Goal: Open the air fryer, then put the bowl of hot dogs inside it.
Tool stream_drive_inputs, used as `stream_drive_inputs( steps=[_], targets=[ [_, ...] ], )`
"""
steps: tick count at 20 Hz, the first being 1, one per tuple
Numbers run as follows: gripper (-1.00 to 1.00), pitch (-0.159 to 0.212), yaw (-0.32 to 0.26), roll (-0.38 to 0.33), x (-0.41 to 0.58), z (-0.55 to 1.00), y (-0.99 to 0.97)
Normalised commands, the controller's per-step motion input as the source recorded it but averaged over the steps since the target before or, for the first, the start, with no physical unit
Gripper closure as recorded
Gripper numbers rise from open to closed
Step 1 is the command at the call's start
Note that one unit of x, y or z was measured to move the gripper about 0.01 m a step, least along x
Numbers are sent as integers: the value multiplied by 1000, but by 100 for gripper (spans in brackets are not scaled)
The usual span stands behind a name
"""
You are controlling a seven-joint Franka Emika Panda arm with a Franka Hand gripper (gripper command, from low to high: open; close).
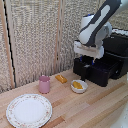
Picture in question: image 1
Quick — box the white blurry object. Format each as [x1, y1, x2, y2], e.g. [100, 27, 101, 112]
[112, 108, 128, 128]

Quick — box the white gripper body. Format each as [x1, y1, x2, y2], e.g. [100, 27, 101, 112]
[73, 40, 105, 61]

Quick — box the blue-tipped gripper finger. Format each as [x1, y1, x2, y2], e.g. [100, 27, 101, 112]
[78, 54, 85, 64]
[90, 57, 97, 66]

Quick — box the black air fryer drawer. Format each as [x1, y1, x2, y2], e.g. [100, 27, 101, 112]
[72, 55, 122, 88]

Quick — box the yellow food piece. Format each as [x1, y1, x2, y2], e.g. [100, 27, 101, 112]
[72, 81, 84, 90]
[54, 74, 68, 84]

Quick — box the small white bowl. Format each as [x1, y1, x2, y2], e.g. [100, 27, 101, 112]
[70, 79, 89, 94]

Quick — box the floral rimmed white plate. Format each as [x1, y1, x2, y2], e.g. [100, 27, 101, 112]
[5, 93, 53, 128]

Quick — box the pink cup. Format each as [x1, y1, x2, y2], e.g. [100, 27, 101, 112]
[38, 75, 51, 95]

